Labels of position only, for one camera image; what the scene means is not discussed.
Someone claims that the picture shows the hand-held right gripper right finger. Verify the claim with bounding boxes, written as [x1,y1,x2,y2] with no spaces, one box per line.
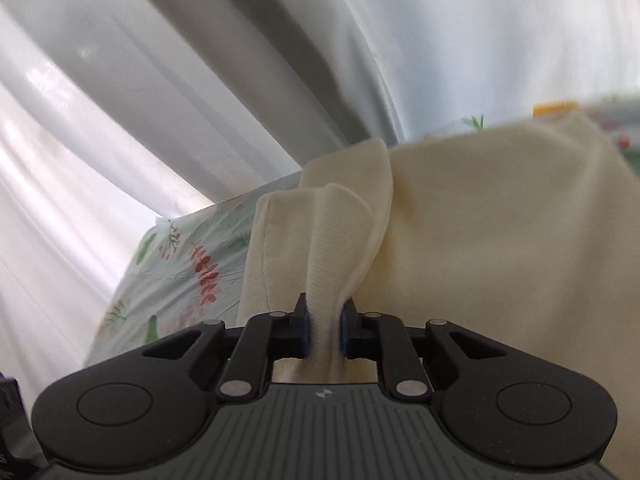
[338,296,504,402]

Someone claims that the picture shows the cream knit sweater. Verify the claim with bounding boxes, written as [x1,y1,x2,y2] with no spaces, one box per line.
[239,112,640,387]

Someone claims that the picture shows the floral light blue bed sheet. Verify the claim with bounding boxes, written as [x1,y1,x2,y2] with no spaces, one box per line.
[82,95,640,367]

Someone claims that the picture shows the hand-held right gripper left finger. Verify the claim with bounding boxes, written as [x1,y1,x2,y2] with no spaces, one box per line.
[142,292,312,402]

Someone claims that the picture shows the white curtain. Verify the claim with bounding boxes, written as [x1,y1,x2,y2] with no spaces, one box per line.
[0,0,640,386]

